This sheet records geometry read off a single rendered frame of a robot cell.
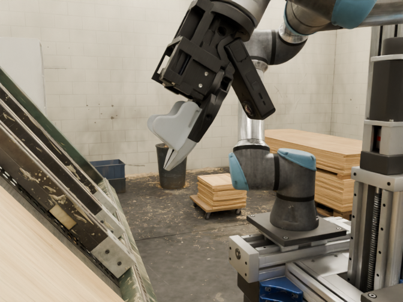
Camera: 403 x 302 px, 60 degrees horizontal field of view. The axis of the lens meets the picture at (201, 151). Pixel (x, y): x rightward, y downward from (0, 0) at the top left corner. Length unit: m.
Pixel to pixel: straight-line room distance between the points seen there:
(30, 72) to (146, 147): 2.45
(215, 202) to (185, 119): 3.59
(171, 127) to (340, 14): 0.26
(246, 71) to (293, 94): 6.89
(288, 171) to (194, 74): 0.68
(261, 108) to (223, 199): 3.56
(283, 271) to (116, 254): 0.50
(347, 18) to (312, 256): 0.81
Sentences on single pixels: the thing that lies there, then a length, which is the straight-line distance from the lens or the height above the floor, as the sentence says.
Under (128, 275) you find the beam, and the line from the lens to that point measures 1.14.
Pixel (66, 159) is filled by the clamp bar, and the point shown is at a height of 1.17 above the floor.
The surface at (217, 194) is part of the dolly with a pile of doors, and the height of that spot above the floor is 0.30.
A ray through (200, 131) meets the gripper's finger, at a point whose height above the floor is 1.40.
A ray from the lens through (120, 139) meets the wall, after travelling 6.09.
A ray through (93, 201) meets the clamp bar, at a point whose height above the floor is 1.06.
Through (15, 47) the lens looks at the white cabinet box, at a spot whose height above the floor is 1.95.
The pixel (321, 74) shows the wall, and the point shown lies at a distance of 7.76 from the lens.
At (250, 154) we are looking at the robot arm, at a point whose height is 1.26.
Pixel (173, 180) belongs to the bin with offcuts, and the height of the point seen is 0.14.
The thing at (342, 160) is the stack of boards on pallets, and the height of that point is 0.71.
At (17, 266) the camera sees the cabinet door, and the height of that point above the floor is 1.16.
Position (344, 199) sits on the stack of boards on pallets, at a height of 0.29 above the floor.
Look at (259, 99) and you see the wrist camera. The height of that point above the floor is 1.44.
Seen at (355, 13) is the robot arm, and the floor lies 1.54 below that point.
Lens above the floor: 1.45
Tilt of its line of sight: 10 degrees down
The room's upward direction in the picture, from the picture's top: straight up
